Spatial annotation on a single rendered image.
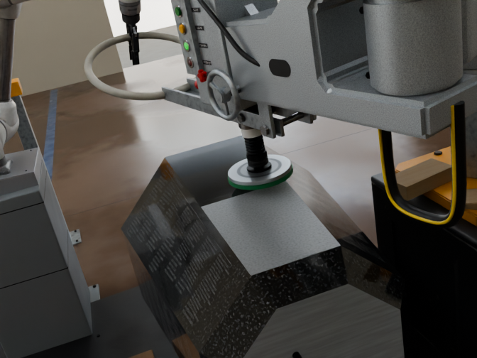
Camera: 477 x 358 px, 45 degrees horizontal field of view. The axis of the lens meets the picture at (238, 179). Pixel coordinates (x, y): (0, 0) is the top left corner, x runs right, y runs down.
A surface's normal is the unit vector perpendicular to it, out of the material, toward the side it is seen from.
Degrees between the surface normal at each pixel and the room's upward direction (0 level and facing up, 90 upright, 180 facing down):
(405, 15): 90
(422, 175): 0
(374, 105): 90
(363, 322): 90
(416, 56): 90
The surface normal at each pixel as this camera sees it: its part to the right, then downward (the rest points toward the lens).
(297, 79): -0.79, 0.38
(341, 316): 0.29, 0.35
